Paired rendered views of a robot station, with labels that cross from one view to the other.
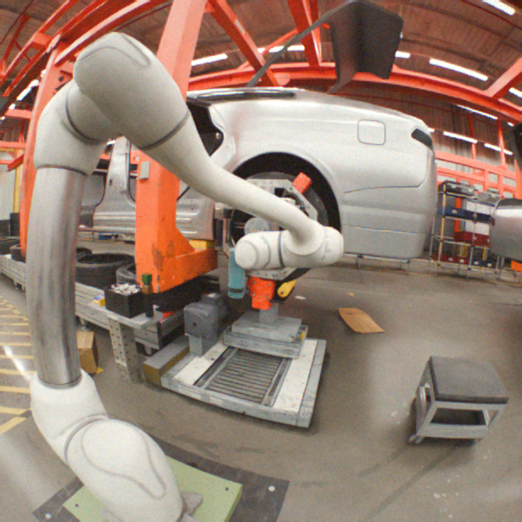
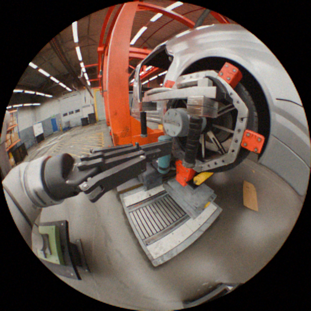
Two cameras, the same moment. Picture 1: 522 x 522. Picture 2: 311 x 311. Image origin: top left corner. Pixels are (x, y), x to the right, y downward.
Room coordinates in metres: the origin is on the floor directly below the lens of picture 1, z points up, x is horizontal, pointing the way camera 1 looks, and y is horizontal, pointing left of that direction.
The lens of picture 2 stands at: (0.93, -0.19, 0.91)
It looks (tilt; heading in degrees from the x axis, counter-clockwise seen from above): 29 degrees down; 42
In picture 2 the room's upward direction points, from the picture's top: straight up
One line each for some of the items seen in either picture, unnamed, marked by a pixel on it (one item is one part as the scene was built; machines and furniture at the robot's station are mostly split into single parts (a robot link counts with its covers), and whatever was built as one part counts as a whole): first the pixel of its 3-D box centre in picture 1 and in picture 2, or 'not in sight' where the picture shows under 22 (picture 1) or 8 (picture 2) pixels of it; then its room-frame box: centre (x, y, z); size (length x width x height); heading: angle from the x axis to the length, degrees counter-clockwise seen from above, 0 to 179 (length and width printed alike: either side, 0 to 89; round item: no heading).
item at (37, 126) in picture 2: not in sight; (39, 133); (-2.57, 8.76, 0.98); 1.50 x 0.50 x 1.95; 74
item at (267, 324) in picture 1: (269, 308); (194, 179); (1.61, -0.07, 0.32); 0.40 x 0.30 x 0.28; 73
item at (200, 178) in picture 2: (287, 286); (206, 173); (1.50, -0.17, 0.51); 0.29 x 0.06 x 0.06; 163
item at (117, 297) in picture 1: (125, 297); not in sight; (1.09, 0.65, 0.51); 0.20 x 0.14 x 0.13; 70
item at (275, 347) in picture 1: (267, 335); (189, 192); (1.61, -0.07, 0.13); 0.50 x 0.36 x 0.10; 73
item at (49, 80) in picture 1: (33, 138); (105, 83); (1.83, 2.41, 1.75); 0.20 x 0.18 x 2.45; 163
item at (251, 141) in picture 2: not in sight; (252, 141); (1.36, -0.32, 0.85); 0.09 x 0.08 x 0.07; 73
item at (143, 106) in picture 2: (223, 213); (147, 106); (1.30, 0.20, 0.93); 0.09 x 0.05 x 0.05; 163
